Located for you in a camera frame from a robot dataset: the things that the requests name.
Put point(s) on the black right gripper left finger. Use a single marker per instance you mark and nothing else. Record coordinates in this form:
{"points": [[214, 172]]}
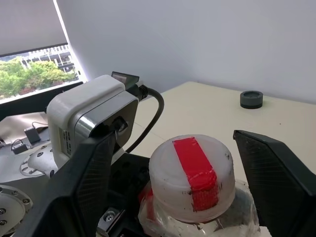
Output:
{"points": [[81, 187]]}

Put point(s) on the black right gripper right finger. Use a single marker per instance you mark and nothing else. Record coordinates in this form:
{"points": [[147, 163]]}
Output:
{"points": [[279, 182]]}

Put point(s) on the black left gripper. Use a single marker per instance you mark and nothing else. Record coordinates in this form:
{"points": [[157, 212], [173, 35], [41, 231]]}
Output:
{"points": [[126, 187]]}

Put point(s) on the clear bottle white cap red tape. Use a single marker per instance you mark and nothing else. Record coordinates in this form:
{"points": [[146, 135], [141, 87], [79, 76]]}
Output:
{"points": [[172, 172]]}

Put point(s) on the grey round puck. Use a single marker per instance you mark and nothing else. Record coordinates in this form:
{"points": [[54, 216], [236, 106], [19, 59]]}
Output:
{"points": [[251, 99]]}

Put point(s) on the beige cloth sheet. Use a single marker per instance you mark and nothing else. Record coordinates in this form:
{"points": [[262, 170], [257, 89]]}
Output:
{"points": [[17, 126]]}

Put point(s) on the grey roller window blind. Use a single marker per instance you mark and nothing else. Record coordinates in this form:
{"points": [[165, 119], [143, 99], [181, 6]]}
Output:
{"points": [[27, 24]]}

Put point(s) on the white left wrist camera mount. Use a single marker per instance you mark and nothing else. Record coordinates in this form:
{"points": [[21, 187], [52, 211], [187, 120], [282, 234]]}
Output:
{"points": [[74, 108]]}

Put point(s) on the black window frame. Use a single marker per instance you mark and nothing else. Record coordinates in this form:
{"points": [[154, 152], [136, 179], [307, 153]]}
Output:
{"points": [[29, 101]]}

